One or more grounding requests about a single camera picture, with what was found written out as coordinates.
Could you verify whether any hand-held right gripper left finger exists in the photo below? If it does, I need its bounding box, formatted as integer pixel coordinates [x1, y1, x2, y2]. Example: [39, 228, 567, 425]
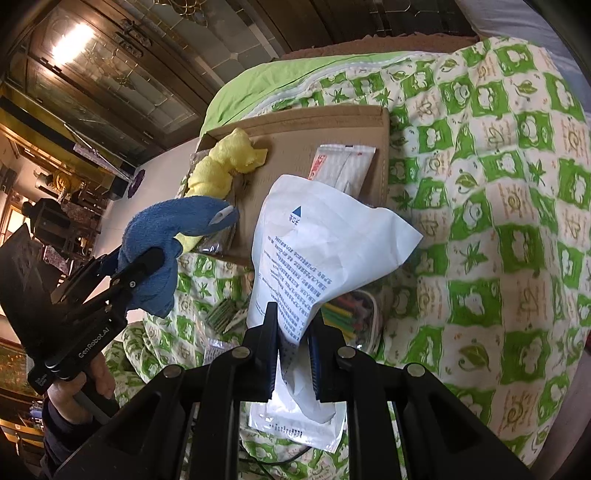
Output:
[53, 302, 280, 480]

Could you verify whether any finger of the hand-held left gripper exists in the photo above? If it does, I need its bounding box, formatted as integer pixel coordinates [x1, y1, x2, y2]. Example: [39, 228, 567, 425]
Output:
[53, 256, 123, 301]
[108, 247, 166, 296]

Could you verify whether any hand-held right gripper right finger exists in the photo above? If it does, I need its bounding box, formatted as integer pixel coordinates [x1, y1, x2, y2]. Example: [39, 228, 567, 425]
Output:
[307, 314, 536, 480]

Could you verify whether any blue fluffy cloth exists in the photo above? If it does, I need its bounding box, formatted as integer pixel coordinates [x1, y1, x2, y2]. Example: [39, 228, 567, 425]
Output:
[116, 196, 240, 318]

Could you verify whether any grey printed sachet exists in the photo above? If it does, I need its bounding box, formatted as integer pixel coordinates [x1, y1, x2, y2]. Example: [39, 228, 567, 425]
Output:
[203, 337, 241, 370]

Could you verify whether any bag of coloured tubes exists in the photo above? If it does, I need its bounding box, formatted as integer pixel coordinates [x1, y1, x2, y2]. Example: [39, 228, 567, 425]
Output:
[318, 288, 384, 352]

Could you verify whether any white pad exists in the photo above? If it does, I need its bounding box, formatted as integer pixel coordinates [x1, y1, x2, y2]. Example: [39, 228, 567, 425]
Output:
[248, 401, 346, 453]

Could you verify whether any yellow cloth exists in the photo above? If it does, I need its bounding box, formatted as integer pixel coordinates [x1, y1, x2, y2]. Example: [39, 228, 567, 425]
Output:
[178, 128, 269, 252]

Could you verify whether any white packet with printed text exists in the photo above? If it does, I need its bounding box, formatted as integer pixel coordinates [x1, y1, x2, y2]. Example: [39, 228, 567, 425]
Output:
[246, 174, 424, 424]

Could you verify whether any shallow cardboard box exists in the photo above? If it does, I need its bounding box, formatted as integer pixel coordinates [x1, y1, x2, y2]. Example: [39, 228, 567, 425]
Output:
[178, 105, 391, 266]

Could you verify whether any white ribbed packet red print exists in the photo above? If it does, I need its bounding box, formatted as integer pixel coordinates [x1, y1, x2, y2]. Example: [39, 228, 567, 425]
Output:
[307, 144, 376, 195]

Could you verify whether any person's left forearm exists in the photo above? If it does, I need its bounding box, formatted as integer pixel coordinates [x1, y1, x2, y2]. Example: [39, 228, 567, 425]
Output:
[39, 397, 112, 476]

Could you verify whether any person's left hand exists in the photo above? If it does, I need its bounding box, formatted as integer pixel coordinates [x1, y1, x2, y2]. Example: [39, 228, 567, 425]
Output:
[46, 353, 116, 416]

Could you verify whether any green sachet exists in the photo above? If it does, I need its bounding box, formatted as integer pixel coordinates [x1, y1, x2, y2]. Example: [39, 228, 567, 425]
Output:
[205, 298, 247, 330]

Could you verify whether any dark wooden furniture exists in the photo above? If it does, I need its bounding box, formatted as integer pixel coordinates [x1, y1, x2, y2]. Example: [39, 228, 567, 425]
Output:
[21, 198, 100, 259]

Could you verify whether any floor stand with purple base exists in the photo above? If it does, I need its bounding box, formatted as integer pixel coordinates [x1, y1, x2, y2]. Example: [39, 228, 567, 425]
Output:
[65, 122, 147, 197]

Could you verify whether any wooden glass door cabinet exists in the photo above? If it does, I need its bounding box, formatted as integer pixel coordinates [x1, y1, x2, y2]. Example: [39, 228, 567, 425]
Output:
[0, 0, 476, 162]

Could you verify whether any plain green bedsheet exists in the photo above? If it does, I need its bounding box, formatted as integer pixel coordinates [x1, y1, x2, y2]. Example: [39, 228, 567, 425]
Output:
[201, 54, 416, 139]

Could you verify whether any green white printed blanket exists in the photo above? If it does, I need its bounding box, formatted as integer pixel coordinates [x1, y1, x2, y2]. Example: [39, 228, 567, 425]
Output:
[102, 34, 591, 480]

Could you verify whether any brown mattress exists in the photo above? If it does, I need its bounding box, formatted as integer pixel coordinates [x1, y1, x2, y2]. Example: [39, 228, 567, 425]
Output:
[277, 34, 478, 61]

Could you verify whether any pillow in plastic bag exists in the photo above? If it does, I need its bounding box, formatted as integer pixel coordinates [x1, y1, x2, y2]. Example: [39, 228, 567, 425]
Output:
[455, 0, 591, 93]

